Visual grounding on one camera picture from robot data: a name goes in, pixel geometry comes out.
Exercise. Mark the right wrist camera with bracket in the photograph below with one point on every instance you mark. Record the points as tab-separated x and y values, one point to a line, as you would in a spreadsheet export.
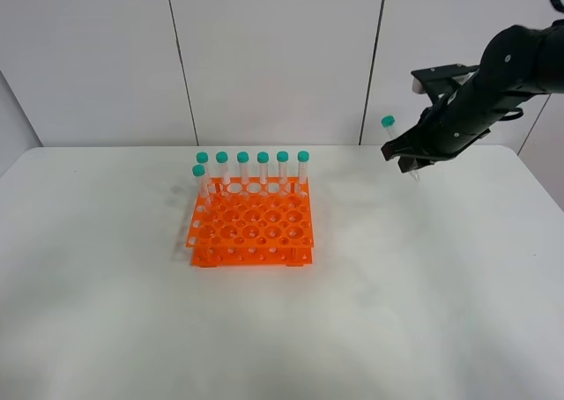
437	81

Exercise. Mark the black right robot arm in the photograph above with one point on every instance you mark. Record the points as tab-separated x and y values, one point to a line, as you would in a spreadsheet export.
518	64

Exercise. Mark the green-capped test tube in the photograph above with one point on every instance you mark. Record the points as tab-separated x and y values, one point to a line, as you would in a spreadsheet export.
202	184
388	123

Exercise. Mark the row test tube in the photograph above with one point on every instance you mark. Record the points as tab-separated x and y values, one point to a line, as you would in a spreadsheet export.
282	159
222	160
263	161
203	160
243	162
303	159

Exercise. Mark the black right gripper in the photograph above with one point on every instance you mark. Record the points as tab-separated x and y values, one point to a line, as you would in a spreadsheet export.
449	126

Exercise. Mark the orange test tube rack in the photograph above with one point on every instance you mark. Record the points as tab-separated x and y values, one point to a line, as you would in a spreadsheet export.
252	224

